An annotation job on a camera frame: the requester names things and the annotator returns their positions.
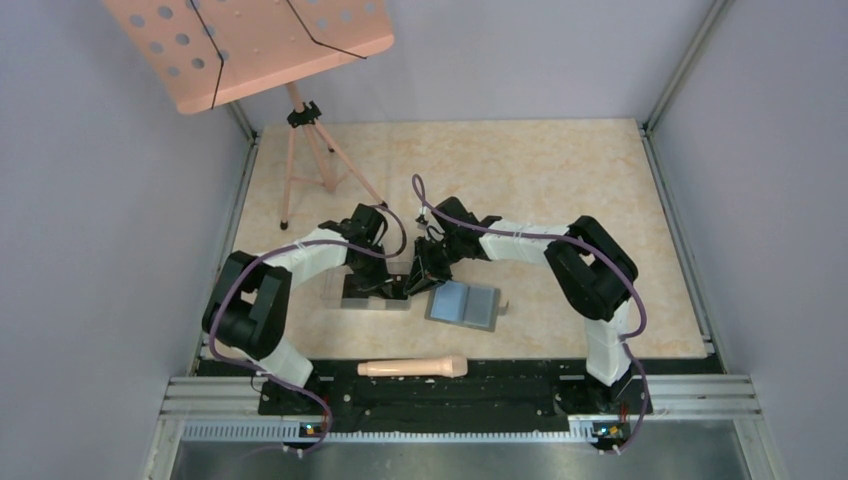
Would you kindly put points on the blue card in holder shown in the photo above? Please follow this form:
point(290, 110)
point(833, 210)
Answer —
point(450, 303)

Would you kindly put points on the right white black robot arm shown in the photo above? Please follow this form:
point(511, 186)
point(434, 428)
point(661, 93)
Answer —
point(593, 271)

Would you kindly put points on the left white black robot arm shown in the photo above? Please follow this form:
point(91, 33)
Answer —
point(245, 317)

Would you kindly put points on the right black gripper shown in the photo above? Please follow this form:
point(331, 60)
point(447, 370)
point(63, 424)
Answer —
point(419, 281)

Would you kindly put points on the grey leather card holder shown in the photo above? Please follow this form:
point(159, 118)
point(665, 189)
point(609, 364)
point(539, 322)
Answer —
point(446, 304)

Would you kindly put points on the aluminium front rail frame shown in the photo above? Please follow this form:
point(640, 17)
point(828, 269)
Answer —
point(218, 402)

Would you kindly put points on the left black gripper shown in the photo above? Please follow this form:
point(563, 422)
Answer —
point(377, 248)

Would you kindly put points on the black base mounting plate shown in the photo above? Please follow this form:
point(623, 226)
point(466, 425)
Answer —
point(496, 396)

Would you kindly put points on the pink toy microphone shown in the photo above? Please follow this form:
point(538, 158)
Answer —
point(452, 366)

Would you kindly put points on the pink perforated music stand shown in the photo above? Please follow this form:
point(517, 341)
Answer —
point(211, 53)

